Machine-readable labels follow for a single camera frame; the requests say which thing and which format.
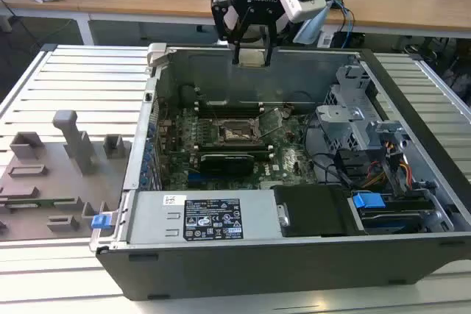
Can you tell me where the grey parts rack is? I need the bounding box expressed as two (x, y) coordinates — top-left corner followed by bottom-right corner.
(0, 110), (133, 241)

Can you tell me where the blue case latch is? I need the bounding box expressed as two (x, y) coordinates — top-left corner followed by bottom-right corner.
(91, 213), (111, 229)

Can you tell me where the silver power supply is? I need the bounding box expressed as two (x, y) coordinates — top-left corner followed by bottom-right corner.
(127, 190), (284, 245)

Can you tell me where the CPU socket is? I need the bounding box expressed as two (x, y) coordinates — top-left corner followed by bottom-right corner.
(216, 118), (264, 146)

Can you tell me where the black graphics card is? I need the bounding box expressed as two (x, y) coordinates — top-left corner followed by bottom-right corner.
(200, 151), (255, 177)

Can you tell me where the black plastic shroud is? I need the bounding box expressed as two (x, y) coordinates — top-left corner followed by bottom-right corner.
(274, 185), (350, 238)

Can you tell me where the grey case handle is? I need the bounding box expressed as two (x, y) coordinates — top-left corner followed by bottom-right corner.
(146, 42), (169, 68)

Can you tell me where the blue cable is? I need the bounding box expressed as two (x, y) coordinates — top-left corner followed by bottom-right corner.
(333, 0), (356, 35)

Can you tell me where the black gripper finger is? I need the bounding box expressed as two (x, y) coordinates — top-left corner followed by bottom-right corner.
(211, 0), (255, 65)
(258, 23), (278, 68)

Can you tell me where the green motherboard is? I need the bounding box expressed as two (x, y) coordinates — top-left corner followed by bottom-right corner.
(157, 104), (321, 190)

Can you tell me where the hard disk in blue carrier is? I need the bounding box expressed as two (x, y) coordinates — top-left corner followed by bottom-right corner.
(351, 190), (424, 236)

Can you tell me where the black RAM slot row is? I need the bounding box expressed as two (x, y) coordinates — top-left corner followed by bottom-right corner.
(196, 103), (263, 117)
(198, 143), (274, 161)

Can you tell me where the pale blue teach pendant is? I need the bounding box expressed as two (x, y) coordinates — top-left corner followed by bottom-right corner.
(294, 7), (328, 45)

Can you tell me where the wooden desk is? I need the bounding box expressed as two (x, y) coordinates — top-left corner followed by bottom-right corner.
(0, 0), (471, 39)

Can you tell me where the silver drive cage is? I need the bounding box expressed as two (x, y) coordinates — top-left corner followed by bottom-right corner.
(315, 65), (409, 153)

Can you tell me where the metal socket cover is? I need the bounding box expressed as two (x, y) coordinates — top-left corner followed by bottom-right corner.
(257, 107), (285, 135)

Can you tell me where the black open PC case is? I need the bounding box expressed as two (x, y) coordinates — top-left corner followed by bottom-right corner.
(89, 42), (471, 302)

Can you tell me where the orange and yellow wire bundle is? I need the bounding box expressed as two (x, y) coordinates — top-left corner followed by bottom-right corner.
(364, 139), (411, 190)

